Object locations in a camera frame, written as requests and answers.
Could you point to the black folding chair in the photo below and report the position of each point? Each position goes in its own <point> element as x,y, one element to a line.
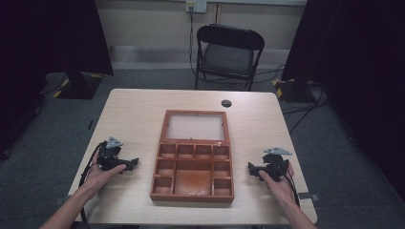
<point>227,57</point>

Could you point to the black curtain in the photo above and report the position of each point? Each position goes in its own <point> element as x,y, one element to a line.
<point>359,63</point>
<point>38,47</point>

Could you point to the grey table bracket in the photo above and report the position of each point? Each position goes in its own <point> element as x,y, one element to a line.
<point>309,196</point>

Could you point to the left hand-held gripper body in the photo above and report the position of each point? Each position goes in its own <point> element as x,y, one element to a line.
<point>108,156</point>

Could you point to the person's left hand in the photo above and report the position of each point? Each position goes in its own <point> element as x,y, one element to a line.
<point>102,176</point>

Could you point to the person's right hand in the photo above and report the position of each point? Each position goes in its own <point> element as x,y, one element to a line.
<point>278,187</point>

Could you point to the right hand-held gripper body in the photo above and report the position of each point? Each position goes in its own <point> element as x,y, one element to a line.
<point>275,163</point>

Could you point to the black stand base striped tape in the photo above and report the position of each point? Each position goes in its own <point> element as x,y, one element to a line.
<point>294,90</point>

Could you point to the open wooden compartment box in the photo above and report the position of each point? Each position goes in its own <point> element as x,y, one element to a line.
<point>194,171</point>

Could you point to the white wall socket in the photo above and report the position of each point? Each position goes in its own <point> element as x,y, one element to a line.
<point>196,5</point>

